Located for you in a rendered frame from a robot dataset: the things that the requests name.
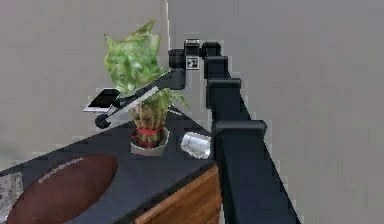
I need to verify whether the crumpled silver white object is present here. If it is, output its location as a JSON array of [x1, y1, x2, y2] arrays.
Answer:
[[180, 131, 212, 160]]

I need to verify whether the grey patterned flat object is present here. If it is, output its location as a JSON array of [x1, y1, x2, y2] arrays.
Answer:
[[0, 171, 25, 215]]

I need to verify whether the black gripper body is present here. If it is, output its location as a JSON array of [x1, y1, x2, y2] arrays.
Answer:
[[162, 48, 187, 91]]

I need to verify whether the green house plant in pot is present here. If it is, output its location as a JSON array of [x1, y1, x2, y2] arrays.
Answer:
[[103, 18, 189, 157]]

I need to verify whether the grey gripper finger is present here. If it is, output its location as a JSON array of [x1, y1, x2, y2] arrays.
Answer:
[[94, 85, 160, 130], [112, 69, 173, 103]]

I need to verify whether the black-topped wooden chest of drawers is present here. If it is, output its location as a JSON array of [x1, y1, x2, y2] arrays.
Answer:
[[0, 105, 224, 224]]

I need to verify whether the brown oval football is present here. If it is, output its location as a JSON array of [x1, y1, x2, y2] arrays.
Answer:
[[5, 153, 120, 224]]

